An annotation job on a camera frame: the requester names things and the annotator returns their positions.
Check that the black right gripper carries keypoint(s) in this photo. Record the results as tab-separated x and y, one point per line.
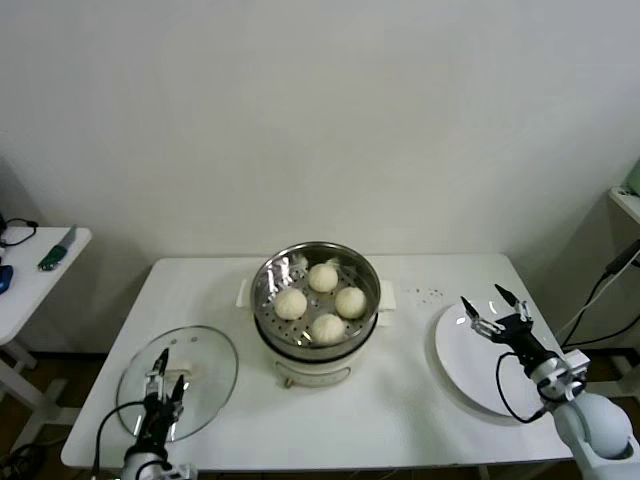
520	337

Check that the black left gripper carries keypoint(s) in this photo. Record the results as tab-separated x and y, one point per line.
157	425

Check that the round glass pot lid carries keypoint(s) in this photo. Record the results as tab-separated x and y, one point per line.
215	360

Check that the white steamed baozi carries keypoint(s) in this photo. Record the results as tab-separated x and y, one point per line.
351	302
322	278
327	329
290	304

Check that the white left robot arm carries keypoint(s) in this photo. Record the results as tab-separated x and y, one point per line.
145	467

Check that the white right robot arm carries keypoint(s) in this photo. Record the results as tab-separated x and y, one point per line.
595	430

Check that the steel steamer pot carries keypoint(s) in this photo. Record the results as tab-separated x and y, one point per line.
310	375

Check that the stainless steel steamer basket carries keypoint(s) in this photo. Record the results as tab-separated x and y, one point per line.
270	280

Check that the white round plate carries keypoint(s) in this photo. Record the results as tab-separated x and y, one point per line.
460	360

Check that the white side table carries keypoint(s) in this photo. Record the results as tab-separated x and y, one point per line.
30	300

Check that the small blue object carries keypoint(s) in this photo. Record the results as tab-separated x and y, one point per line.
5	280

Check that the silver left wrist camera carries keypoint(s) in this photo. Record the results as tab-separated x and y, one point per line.
184	471

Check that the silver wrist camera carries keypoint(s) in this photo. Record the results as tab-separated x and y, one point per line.
575	365
184	471

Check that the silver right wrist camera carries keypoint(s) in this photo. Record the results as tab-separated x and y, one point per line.
575	365

